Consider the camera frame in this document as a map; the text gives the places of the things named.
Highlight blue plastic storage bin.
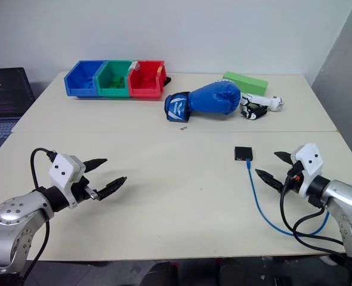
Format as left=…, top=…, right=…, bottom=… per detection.
left=63, top=60, right=107, bottom=100

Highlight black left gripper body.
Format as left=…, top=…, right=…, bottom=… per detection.
left=72, top=176, right=101, bottom=206

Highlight green foam block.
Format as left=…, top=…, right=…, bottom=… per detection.
left=222, top=71, right=270, bottom=96

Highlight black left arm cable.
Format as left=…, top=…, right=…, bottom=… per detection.
left=20, top=148, right=58, bottom=284

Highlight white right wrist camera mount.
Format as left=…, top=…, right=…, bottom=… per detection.
left=291, top=143, right=325, bottom=198

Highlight dark rounded shape under table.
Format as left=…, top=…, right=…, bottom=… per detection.
left=144, top=258, right=181, bottom=286

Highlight small green blocks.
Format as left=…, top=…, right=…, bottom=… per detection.
left=109, top=76, right=126, bottom=89

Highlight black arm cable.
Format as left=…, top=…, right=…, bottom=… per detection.
left=279, top=171, right=347, bottom=248
left=20, top=148, right=58, bottom=284

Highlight blue cable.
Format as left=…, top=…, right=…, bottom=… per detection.
left=245, top=158, right=331, bottom=237

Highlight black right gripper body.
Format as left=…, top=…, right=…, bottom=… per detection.
left=279, top=160, right=304, bottom=196

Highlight white and black robotic hand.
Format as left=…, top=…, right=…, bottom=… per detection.
left=239, top=92, right=285, bottom=121

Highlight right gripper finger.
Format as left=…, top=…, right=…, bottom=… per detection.
left=254, top=169, right=285, bottom=193
left=273, top=151, right=297, bottom=166

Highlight dark laptop computer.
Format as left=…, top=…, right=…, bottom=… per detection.
left=0, top=67, right=36, bottom=168

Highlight red plastic storage bin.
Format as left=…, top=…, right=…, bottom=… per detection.
left=128, top=60, right=167, bottom=100

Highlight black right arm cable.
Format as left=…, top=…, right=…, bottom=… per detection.
left=279, top=171, right=347, bottom=248

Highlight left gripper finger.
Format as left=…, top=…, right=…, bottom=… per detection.
left=95, top=176, right=128, bottom=202
left=82, top=158, right=109, bottom=175

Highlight blue boxing glove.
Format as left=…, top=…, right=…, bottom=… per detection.
left=163, top=82, right=242, bottom=123

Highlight small black box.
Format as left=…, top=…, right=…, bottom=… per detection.
left=232, top=146, right=254, bottom=162

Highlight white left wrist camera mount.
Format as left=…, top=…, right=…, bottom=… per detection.
left=48, top=154, right=87, bottom=209

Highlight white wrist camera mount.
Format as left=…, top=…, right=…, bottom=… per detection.
left=291, top=143, right=325, bottom=198
left=48, top=154, right=87, bottom=209

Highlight green plastic storage bin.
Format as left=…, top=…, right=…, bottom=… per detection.
left=95, top=60, right=135, bottom=99

